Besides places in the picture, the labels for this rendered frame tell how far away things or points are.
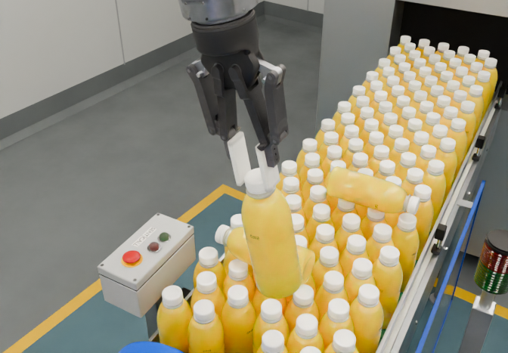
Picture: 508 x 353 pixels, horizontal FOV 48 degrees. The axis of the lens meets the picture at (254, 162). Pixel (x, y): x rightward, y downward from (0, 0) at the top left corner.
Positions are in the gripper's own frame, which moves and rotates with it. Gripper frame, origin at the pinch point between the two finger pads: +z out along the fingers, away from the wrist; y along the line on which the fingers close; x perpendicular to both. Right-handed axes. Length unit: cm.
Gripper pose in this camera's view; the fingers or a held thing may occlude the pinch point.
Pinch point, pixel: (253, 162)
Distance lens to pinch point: 74.7
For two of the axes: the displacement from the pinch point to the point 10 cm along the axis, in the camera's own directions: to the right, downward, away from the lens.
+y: 8.3, 1.5, -5.4
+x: 5.3, -5.2, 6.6
